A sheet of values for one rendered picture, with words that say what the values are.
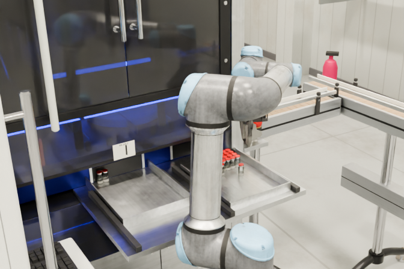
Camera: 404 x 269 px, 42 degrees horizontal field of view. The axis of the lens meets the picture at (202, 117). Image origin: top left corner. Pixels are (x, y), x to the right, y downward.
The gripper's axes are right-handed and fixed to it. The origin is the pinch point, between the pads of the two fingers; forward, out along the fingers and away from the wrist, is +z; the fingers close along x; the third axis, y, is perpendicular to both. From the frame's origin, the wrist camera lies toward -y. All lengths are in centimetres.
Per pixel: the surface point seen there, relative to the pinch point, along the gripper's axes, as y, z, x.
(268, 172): 8.2, 12.7, -2.9
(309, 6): 224, 26, 356
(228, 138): 2.4, 9.2, 24.3
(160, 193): -32.9, 14.3, -1.1
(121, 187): -45.6, 14.3, 8.1
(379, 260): 85, 92, 23
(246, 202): -7.6, 12.8, -19.3
